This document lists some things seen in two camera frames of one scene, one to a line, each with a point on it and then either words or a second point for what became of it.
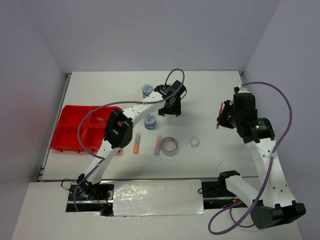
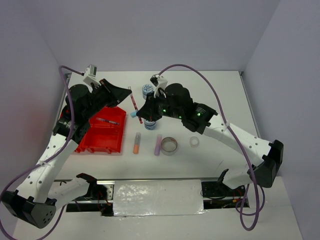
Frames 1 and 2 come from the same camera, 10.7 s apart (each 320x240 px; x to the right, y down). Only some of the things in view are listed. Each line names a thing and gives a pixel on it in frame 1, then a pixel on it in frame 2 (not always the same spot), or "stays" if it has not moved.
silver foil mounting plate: [158, 197] stays
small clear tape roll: [194, 142] stays
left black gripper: [176, 110] to [115, 94]
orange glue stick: [137, 143] stays
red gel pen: [220, 112] to [134, 102]
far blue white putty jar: [147, 89] stays
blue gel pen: [101, 119] stays
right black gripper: [222, 119] to [148, 111]
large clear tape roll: [169, 145] stays
